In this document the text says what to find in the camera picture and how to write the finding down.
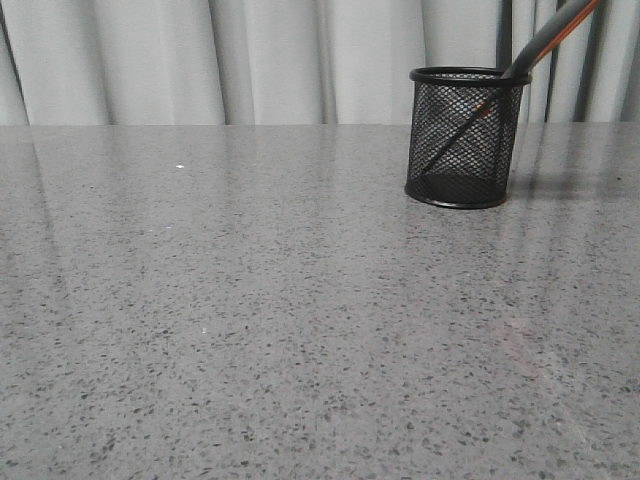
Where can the grey orange handled scissors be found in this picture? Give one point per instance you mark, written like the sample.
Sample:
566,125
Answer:
553,32

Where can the black mesh pen bucket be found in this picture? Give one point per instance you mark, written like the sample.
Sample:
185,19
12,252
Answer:
474,172

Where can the white pleated curtain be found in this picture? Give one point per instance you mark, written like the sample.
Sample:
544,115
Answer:
242,62

